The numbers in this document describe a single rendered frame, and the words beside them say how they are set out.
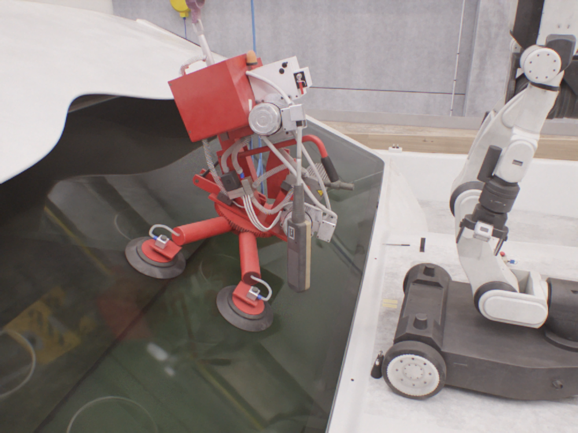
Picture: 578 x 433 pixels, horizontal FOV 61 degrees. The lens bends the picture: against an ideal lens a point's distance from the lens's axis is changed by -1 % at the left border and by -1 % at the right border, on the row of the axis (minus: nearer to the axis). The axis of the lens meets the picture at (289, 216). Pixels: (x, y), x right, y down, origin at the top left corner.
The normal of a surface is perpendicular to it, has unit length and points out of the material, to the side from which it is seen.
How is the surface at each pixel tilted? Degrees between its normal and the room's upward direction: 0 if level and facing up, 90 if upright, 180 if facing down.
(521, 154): 90
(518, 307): 90
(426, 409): 0
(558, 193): 90
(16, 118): 21
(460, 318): 0
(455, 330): 0
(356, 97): 90
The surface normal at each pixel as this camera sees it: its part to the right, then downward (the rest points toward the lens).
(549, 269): 0.00, -0.91
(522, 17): -0.89, 0.30
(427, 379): -0.32, 0.39
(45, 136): 0.33, -0.80
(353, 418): -0.64, -0.75
